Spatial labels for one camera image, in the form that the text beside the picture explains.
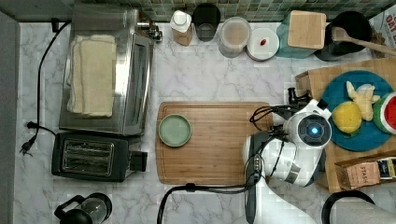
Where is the wooden drawer unit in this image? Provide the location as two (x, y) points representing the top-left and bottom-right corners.
(296, 57), (395, 193)

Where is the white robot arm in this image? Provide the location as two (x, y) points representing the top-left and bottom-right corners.
(242, 99), (332, 224)

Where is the green small plate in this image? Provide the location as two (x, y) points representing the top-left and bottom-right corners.
(158, 114), (192, 147)

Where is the bamboo cutting board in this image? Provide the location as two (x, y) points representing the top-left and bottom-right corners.
(156, 102), (273, 185)

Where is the clear plastic container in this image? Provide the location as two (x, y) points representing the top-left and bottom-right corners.
(219, 17), (251, 58)

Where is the white-lidded spice jar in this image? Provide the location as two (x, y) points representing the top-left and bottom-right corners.
(170, 10), (192, 47)

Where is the white round lid container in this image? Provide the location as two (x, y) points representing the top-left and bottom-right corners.
(247, 28), (279, 62)

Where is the silver toaster oven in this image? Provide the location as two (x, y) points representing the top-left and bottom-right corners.
(59, 5), (162, 136)

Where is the black cup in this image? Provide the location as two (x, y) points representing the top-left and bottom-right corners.
(192, 3), (221, 42)

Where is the black two-slot toaster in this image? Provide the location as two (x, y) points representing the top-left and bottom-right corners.
(51, 133), (148, 183)

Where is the beige folded towel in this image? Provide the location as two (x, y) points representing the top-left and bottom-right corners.
(66, 35), (117, 117)

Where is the teal box with wooden lid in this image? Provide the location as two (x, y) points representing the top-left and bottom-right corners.
(276, 10), (327, 59)

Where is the black glass french press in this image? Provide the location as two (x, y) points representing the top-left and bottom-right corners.
(54, 192), (113, 224)

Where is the yellow toy lemon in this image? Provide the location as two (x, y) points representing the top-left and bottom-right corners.
(332, 101), (362, 133)

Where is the wooden spoon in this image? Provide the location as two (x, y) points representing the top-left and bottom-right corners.
(332, 26), (396, 56)

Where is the stash tea box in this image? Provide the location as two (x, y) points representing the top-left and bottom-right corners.
(335, 161), (380, 190)

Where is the beige toy ginger root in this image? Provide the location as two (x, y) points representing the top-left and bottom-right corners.
(346, 81), (380, 121)

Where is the blue plate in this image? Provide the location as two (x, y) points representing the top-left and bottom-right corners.
(321, 70), (393, 152)

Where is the black bowl with paper towel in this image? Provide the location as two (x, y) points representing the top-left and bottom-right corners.
(321, 190), (396, 224)

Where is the black pot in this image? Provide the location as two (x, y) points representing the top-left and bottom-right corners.
(315, 11), (372, 62)

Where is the toy watermelon slice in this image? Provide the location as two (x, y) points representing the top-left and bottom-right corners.
(374, 91), (396, 134)

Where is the small dark tea box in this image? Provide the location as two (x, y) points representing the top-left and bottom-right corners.
(377, 157), (396, 180)

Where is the oat cereal package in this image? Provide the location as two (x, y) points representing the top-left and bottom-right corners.
(370, 5), (396, 49)

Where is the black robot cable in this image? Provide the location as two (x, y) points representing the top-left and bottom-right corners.
(156, 105), (302, 224)

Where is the black power cord with plug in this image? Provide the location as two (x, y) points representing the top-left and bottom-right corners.
(19, 18), (72, 157)

